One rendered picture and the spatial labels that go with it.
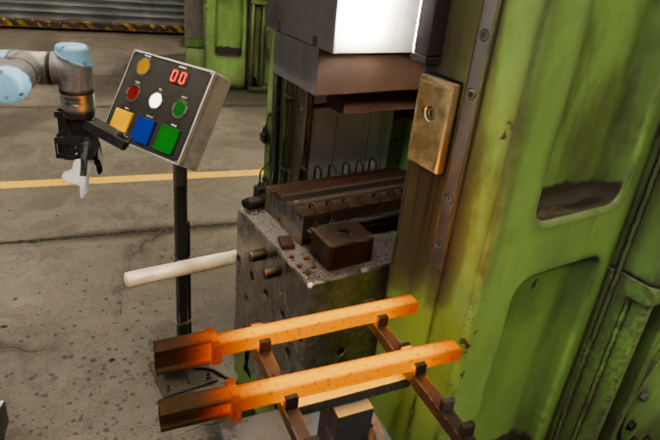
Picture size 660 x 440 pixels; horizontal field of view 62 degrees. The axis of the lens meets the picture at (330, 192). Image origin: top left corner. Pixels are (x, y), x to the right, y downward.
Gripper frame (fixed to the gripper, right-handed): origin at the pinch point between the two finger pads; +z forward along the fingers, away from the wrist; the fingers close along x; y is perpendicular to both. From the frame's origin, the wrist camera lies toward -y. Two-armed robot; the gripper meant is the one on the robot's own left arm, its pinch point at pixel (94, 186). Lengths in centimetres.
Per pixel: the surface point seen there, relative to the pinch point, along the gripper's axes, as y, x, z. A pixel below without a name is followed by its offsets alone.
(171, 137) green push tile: -16.6, -16.3, -8.6
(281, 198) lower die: -47.0, 12.3, -4.9
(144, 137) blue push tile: -8.4, -21.3, -6.3
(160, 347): -28, 68, -7
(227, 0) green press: -1, -461, 3
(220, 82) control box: -29.3, -23.3, -23.1
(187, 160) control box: -21.2, -13.5, -3.0
